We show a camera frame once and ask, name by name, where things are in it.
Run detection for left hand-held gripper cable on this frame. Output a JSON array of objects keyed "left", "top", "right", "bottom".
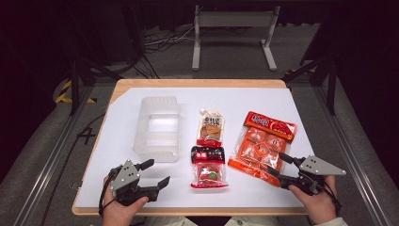
[{"left": 98, "top": 168, "right": 118, "bottom": 218}]

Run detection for small red snack packet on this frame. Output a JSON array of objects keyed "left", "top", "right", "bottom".
[{"left": 190, "top": 145, "right": 230, "bottom": 189}]

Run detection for person's legs in light trousers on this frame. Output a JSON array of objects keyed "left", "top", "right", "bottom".
[{"left": 143, "top": 216, "right": 280, "bottom": 226}]

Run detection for person's left hand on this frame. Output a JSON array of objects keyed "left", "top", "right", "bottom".
[{"left": 102, "top": 175, "right": 150, "bottom": 226}]

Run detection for yellow black hazard tape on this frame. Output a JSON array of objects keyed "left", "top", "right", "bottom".
[{"left": 55, "top": 79, "right": 97, "bottom": 105}]

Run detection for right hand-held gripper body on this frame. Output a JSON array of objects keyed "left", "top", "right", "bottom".
[{"left": 277, "top": 154, "right": 347, "bottom": 196}]

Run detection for wooden table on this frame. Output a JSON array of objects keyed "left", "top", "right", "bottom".
[{"left": 71, "top": 78, "right": 314, "bottom": 217}]

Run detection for grey metal stand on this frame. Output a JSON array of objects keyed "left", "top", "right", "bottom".
[{"left": 191, "top": 4, "right": 281, "bottom": 72}]

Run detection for aluminium floor rail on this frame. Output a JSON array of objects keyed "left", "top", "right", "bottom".
[
  {"left": 12, "top": 84, "right": 95, "bottom": 226},
  {"left": 313, "top": 84, "right": 393, "bottom": 226}
]

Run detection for large orange snack packet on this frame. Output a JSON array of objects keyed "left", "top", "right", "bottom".
[{"left": 227, "top": 110, "right": 298, "bottom": 188}]

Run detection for black floor cable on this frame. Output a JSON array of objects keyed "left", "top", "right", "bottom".
[{"left": 40, "top": 113, "right": 106, "bottom": 226}]

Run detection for bundle of floor cables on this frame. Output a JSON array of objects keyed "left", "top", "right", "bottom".
[{"left": 142, "top": 24, "right": 197, "bottom": 55}]

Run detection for person's right hand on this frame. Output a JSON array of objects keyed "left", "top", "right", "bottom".
[{"left": 288, "top": 175, "right": 340, "bottom": 225}]

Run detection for clear plastic storage box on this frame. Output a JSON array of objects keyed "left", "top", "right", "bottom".
[{"left": 132, "top": 95, "right": 182, "bottom": 164}]

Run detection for hand-held gripper cable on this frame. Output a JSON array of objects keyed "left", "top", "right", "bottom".
[
  {"left": 98, "top": 168, "right": 118, "bottom": 218},
  {"left": 322, "top": 181, "right": 343, "bottom": 218}
]

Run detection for right hand-held gripper cable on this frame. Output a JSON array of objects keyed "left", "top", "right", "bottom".
[{"left": 322, "top": 181, "right": 343, "bottom": 218}]

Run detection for black tripod stand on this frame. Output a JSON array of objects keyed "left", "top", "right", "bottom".
[
  {"left": 281, "top": 56, "right": 339, "bottom": 116},
  {"left": 67, "top": 6, "right": 125, "bottom": 117}
]

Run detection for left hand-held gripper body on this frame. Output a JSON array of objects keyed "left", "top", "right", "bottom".
[{"left": 107, "top": 159, "right": 161, "bottom": 207}]

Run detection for white table mat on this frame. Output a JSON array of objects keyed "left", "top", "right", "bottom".
[{"left": 74, "top": 87, "right": 314, "bottom": 209}]

